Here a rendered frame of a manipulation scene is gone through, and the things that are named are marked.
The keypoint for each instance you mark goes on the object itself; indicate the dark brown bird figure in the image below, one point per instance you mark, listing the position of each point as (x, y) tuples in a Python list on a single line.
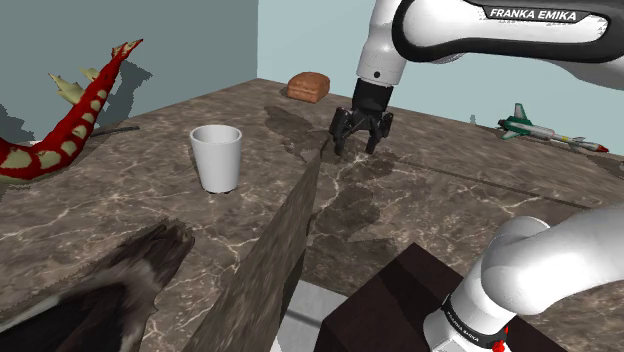
[(107, 297)]

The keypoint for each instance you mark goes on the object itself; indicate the white cup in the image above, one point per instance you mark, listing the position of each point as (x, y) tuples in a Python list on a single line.
[(216, 158)]

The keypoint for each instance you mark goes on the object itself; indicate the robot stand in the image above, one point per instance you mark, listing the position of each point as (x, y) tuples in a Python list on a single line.
[(390, 307)]

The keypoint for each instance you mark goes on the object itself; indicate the green and white toy jet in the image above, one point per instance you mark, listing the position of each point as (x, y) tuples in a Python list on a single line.
[(546, 130)]

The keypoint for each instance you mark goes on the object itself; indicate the red and cream dragon figure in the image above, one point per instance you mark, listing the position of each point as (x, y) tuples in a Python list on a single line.
[(58, 136)]

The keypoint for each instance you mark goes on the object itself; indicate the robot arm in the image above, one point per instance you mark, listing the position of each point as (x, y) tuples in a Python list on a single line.
[(536, 263)]

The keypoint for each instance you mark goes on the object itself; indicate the brown bread loaf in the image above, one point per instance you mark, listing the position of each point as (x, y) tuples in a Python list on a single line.
[(307, 86)]

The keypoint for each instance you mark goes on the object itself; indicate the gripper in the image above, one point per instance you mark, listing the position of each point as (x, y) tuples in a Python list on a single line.
[(369, 104)]

